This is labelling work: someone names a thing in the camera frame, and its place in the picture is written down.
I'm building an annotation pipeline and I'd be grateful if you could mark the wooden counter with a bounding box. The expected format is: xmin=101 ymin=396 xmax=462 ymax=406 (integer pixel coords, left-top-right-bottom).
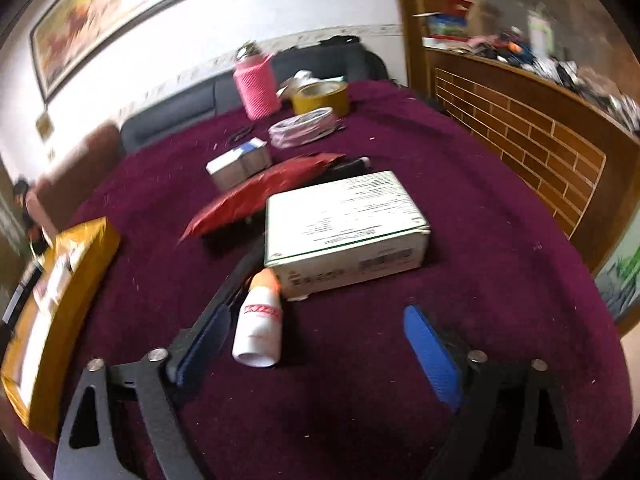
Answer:
xmin=422 ymin=42 xmax=640 ymax=273

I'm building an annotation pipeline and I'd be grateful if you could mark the yellow tape roll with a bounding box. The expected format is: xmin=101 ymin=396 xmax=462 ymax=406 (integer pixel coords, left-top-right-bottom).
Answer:
xmin=291 ymin=80 xmax=351 ymax=118

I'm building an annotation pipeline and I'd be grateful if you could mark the red foil packet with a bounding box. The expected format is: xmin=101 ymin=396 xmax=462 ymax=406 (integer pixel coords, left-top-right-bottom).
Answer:
xmin=177 ymin=151 xmax=346 ymax=245

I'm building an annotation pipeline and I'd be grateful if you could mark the bottle in pink knitted sleeve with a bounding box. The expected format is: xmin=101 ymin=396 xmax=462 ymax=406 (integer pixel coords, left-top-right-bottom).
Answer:
xmin=232 ymin=42 xmax=283 ymax=121

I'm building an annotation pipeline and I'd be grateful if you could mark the framed wall painting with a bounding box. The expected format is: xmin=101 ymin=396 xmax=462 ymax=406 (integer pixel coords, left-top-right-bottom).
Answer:
xmin=29 ymin=0 xmax=221 ymax=103

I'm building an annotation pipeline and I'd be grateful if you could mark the blue white small box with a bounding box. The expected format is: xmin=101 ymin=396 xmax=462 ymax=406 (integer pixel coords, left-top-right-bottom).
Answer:
xmin=205 ymin=137 xmax=273 ymax=192

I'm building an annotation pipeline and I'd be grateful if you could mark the gold cardboard box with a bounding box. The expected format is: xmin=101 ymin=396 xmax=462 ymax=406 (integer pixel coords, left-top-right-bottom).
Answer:
xmin=0 ymin=216 xmax=122 ymax=443

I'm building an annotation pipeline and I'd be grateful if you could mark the black leather sofa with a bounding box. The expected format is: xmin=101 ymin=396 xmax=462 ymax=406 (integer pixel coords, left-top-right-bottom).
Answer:
xmin=119 ymin=36 xmax=388 ymax=156

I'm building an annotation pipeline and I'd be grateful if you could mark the beige green-edged carton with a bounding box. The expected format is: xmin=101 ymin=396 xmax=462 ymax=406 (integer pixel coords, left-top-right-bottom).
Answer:
xmin=263 ymin=170 xmax=432 ymax=302

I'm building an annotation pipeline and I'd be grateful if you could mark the colourful cardboard carton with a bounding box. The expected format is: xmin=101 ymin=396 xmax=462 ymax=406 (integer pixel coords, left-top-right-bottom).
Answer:
xmin=425 ymin=0 xmax=476 ymax=41

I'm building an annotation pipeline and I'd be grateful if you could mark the pile of clutter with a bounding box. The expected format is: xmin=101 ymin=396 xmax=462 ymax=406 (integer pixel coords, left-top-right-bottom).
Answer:
xmin=470 ymin=25 xmax=640 ymax=133

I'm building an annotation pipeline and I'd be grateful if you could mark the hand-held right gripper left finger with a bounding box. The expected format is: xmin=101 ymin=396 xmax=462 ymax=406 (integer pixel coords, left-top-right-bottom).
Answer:
xmin=54 ymin=302 xmax=236 ymax=480

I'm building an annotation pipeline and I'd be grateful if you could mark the white bottle orange cap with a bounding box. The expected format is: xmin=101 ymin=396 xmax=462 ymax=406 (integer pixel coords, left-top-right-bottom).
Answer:
xmin=231 ymin=267 xmax=283 ymax=368

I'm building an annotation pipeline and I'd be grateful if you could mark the black marker red end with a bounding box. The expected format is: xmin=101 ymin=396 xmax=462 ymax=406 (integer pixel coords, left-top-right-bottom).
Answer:
xmin=320 ymin=156 xmax=372 ymax=181

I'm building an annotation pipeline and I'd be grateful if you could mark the brown upholstered chair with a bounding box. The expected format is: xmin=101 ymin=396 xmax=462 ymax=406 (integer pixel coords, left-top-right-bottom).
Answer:
xmin=25 ymin=120 xmax=126 ymax=241

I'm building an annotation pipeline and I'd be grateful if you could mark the green white bag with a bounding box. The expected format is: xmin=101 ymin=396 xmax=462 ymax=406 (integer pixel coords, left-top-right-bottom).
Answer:
xmin=595 ymin=240 xmax=640 ymax=323

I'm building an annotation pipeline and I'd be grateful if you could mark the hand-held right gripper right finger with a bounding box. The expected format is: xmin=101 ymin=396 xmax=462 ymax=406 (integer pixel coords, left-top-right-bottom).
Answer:
xmin=403 ymin=304 xmax=586 ymax=480

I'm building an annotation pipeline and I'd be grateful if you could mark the wooden door frame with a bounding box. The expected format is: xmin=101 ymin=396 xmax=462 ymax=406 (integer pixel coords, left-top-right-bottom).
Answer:
xmin=390 ymin=0 xmax=456 ymax=106

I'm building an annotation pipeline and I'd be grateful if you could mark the maroon tablecloth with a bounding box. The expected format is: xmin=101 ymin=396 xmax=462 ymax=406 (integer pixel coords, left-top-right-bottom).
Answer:
xmin=10 ymin=79 xmax=633 ymax=480

